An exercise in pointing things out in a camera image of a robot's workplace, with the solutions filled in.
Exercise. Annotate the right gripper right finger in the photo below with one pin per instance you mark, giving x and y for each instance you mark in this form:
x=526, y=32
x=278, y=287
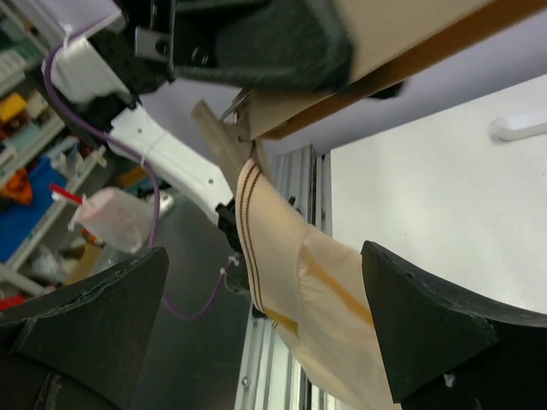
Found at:
x=446, y=347

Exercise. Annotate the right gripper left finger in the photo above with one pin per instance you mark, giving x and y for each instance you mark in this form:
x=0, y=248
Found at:
x=83, y=346

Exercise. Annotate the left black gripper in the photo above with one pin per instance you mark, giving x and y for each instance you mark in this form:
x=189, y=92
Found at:
x=281, y=45

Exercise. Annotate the wooden clip hanger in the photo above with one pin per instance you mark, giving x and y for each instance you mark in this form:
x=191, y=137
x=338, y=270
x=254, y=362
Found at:
x=393, y=41

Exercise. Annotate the beige underwear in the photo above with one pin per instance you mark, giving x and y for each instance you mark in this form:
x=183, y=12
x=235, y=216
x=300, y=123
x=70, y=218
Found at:
x=337, y=311

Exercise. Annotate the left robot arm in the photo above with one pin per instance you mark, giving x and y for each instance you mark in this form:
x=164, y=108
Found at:
x=97, y=75

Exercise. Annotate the white plastic bag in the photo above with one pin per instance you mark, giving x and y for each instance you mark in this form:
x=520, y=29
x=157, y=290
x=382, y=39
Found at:
x=119, y=219

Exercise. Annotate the cluttered background shelf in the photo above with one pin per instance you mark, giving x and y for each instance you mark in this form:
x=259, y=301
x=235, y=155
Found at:
x=41, y=148

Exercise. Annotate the white metal clothes rack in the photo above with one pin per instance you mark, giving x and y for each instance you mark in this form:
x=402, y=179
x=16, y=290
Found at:
x=519, y=126

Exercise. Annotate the aluminium mounting rail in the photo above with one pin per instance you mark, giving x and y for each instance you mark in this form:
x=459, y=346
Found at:
x=290, y=299

